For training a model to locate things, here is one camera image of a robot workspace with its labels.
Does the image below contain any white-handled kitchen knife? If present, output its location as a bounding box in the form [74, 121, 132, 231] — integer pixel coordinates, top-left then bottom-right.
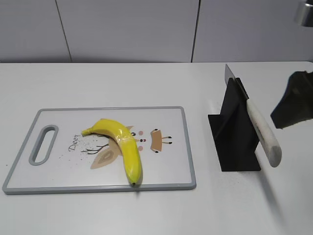
[224, 64, 282, 167]

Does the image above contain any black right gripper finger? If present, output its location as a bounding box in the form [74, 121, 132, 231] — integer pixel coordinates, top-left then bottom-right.
[270, 71, 313, 129]

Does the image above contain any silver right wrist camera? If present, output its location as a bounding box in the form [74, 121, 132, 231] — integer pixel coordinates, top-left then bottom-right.
[295, 0, 313, 27]

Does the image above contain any black knife stand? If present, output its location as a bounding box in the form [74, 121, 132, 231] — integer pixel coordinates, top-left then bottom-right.
[208, 78, 261, 172]

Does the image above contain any yellow plastic banana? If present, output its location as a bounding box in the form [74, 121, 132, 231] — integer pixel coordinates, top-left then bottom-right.
[81, 118, 142, 186]

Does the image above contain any white grey-rimmed cutting board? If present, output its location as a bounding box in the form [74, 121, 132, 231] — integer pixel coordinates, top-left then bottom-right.
[2, 106, 196, 194]

